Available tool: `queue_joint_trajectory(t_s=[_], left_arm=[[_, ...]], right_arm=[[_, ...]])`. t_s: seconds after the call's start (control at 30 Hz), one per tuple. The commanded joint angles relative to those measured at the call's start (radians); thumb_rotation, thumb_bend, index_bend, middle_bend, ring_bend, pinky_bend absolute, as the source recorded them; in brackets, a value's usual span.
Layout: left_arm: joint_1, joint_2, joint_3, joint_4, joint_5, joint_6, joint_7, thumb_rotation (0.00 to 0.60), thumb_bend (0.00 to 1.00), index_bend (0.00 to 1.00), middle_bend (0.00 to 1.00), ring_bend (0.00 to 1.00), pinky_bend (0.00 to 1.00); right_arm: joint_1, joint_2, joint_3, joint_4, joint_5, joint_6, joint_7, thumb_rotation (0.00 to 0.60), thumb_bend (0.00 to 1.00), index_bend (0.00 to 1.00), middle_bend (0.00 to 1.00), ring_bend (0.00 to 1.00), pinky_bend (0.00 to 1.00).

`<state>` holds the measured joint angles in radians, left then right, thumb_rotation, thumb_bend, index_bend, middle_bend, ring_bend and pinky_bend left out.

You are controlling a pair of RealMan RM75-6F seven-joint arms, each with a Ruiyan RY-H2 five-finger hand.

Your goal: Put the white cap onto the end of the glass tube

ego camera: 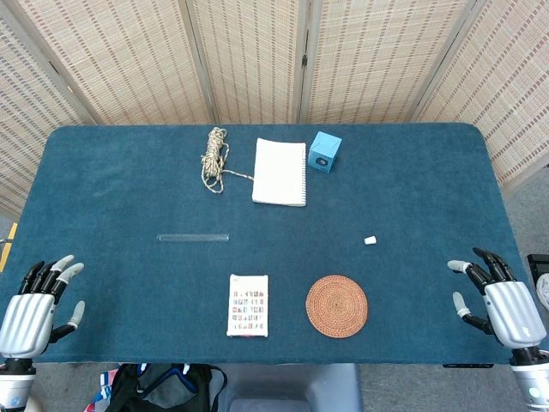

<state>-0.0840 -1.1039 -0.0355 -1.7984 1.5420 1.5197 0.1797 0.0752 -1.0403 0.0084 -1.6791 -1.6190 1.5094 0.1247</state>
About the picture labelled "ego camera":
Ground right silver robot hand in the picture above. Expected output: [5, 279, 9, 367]
[446, 246, 548, 349]

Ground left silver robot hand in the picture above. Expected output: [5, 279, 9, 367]
[0, 254, 86, 360]

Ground clear glass tube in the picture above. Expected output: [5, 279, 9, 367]
[156, 233, 231, 243]

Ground white round device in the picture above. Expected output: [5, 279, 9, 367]
[534, 274, 549, 311]

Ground black box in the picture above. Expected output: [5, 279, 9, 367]
[526, 253, 549, 310]

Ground yellow board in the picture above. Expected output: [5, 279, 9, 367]
[0, 221, 19, 272]

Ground colourful shopping bag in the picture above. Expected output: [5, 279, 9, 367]
[83, 367, 122, 412]

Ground black backpack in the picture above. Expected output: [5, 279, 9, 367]
[105, 362, 228, 412]

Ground blue tablecloth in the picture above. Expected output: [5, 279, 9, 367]
[0, 123, 546, 366]

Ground round woven rattan coaster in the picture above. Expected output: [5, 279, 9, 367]
[305, 275, 369, 339]

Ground white picture card box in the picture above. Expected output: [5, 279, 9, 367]
[226, 273, 270, 339]

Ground grey plastic chair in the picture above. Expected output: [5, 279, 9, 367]
[209, 363, 365, 412]

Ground light blue speaker box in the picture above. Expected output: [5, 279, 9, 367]
[308, 130, 343, 173]

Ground white spiral notebook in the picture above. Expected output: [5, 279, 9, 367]
[250, 137, 309, 208]

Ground bamboo folding screen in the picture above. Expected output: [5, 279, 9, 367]
[0, 0, 549, 218]

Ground beige coiled rope bundle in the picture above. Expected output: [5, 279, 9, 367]
[200, 126, 255, 195]

